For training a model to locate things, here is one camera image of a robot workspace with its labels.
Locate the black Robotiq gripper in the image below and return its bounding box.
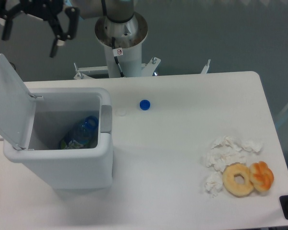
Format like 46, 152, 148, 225
0, 0, 80, 58

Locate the white hinged trash can lid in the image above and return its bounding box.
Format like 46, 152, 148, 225
0, 54, 43, 150

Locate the white plastic trash can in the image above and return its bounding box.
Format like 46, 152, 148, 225
3, 88, 113, 189

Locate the white bottle cap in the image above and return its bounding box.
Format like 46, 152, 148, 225
116, 108, 127, 116

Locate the blue bottle cap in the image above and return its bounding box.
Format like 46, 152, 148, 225
139, 99, 151, 111

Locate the blue plastic bottle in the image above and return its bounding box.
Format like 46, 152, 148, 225
58, 115, 99, 150

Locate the large crumpled white tissue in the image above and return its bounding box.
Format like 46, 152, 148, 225
204, 136, 264, 173

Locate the small crumpled white tissue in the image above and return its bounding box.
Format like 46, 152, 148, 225
204, 172, 223, 197

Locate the orange glazed twisted bun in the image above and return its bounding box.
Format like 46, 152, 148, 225
249, 161, 274, 192

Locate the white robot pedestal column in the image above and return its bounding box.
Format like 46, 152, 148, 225
95, 12, 148, 78

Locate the white metal base frame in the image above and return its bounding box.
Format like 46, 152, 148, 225
73, 57, 212, 80

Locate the plain ring doughnut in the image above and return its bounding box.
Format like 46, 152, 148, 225
222, 163, 254, 197

